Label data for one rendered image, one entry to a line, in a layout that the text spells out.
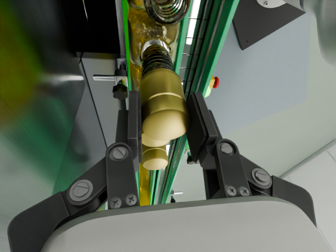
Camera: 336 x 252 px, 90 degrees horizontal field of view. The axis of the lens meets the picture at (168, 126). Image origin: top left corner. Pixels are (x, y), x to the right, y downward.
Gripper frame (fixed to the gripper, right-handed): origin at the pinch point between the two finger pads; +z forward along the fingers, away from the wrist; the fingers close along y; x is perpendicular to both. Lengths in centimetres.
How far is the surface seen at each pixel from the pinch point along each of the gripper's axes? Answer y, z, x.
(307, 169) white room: 360, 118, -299
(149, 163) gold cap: -0.7, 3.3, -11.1
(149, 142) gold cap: -0.8, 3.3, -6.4
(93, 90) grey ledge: -14.1, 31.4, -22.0
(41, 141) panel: -11.9, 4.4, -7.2
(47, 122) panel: -11.9, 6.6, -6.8
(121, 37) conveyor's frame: -5.3, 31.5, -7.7
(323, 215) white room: 360, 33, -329
